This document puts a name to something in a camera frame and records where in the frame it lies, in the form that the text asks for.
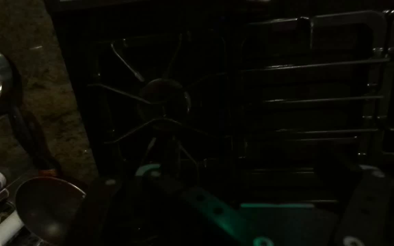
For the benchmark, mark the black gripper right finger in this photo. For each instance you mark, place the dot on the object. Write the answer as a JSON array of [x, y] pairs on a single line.
[[370, 209]]

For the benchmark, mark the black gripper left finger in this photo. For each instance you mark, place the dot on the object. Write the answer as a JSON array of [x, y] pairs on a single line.
[[216, 212]]

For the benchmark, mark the black gas stove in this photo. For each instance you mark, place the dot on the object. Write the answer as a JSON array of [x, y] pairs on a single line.
[[253, 45]]

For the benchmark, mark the white plastic bottle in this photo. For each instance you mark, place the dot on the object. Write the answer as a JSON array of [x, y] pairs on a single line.
[[6, 230]]

